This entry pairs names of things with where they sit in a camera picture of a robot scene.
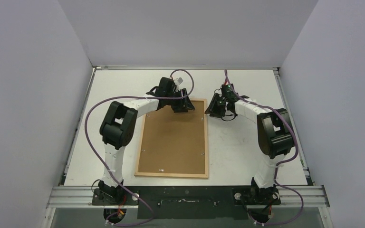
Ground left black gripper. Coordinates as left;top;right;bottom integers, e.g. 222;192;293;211
165;89;194;113

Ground brown cardboard backing board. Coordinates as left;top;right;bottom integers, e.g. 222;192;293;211
137;100;206;175

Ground wooden picture frame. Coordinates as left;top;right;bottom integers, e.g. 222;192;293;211
134;98;210;179

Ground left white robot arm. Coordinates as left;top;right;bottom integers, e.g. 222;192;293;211
98;77;195;205

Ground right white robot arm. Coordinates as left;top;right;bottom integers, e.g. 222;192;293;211
205;84;295;205

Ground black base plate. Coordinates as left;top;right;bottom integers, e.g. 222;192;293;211
92;186;281;223

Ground aluminium rail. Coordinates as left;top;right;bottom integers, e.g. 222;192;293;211
47;185;330;208

